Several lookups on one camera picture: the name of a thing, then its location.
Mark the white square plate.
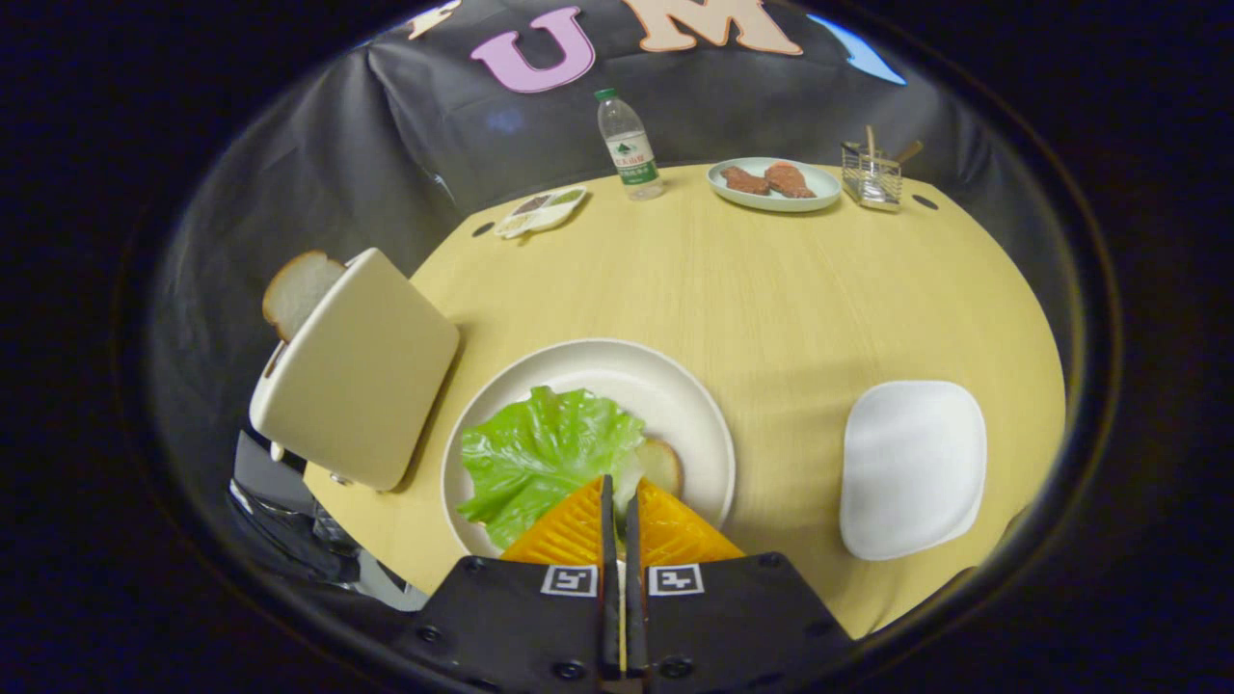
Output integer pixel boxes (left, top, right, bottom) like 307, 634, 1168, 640
839, 380, 988, 562

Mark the white bread slice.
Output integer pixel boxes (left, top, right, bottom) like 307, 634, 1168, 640
631, 437, 684, 499

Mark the black backdrop cloth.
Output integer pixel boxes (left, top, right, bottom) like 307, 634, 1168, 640
145, 0, 1052, 483

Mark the toast bread slice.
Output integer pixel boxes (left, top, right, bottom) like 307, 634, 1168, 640
262, 251, 346, 343

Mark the dark fabric object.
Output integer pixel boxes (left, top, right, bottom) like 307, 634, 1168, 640
227, 429, 430, 613

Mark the pale green round plate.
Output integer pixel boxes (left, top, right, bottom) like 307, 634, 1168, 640
707, 157, 843, 213

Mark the clear plastic water bottle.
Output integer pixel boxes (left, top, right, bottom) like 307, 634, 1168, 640
594, 88, 665, 201

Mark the clear utensil holder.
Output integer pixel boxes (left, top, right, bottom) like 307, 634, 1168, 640
841, 142, 903, 213

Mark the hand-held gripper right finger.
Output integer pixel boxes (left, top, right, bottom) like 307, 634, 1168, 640
625, 477, 854, 694

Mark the cream round plate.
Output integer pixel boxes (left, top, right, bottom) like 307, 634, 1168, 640
441, 338, 737, 560

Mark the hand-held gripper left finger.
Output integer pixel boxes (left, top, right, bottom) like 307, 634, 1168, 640
400, 474, 623, 694

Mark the white toaster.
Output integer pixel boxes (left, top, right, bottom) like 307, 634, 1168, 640
249, 248, 462, 493

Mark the white divided condiment tray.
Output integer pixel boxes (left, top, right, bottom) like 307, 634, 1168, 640
495, 186, 587, 240

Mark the green lettuce leaf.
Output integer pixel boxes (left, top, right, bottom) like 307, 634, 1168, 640
458, 386, 647, 550

